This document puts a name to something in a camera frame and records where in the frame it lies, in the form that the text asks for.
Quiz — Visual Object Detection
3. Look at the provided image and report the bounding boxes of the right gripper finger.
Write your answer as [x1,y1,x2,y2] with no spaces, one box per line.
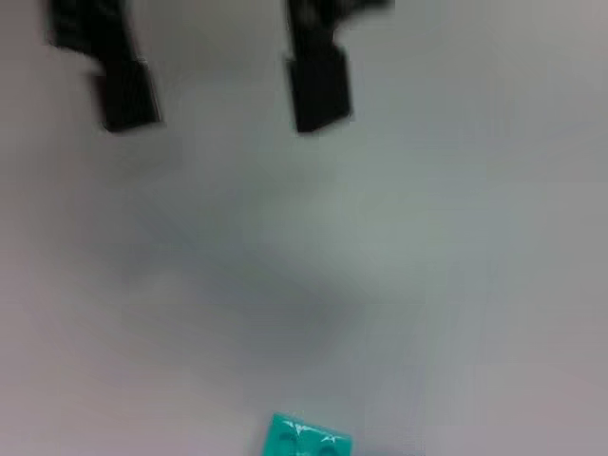
[283,0,396,135]
[46,0,163,135]

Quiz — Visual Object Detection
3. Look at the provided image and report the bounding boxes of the teal square brick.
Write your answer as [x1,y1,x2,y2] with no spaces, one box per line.
[260,411,355,456]

